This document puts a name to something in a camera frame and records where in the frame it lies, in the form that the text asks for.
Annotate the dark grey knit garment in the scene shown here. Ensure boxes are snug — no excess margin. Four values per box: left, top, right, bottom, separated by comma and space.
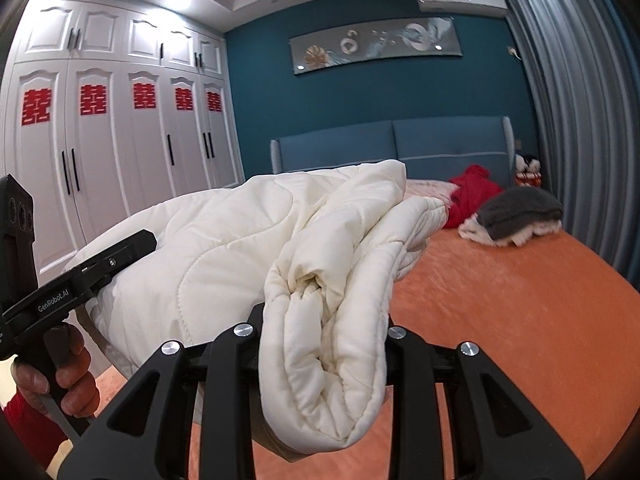
477, 186, 564, 240

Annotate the blue upholstered headboard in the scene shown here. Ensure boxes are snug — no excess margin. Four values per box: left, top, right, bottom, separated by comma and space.
270, 116, 515, 188

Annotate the plush toy by headboard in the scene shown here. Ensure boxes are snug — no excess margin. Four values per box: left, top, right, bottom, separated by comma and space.
515, 154, 542, 188

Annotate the orange plush bedspread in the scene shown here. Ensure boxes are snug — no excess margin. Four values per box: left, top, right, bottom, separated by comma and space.
92, 226, 640, 480

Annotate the person's left hand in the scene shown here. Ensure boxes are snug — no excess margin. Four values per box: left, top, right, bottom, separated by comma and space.
11, 325, 100, 419

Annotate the red garment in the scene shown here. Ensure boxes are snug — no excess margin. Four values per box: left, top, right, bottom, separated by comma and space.
444, 165, 503, 229

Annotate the long wall painting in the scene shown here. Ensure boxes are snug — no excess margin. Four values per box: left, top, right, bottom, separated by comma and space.
288, 16, 462, 75

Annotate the cream quilted coat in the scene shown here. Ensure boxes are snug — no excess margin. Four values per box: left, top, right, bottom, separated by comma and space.
75, 159, 448, 458

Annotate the grey-blue curtain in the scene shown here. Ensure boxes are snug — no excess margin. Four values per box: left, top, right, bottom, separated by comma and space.
506, 0, 639, 285

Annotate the red sleeve forearm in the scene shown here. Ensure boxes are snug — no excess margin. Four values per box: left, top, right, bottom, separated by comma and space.
3, 391, 67, 469

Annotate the pink floral duvet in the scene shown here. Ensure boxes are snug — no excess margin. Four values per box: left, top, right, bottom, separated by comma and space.
405, 179, 459, 204

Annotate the cream fluffy garment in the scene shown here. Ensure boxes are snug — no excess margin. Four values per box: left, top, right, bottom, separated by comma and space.
458, 214, 563, 247

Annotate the white panelled wardrobe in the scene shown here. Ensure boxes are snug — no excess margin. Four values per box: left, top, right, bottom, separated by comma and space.
1, 0, 244, 282

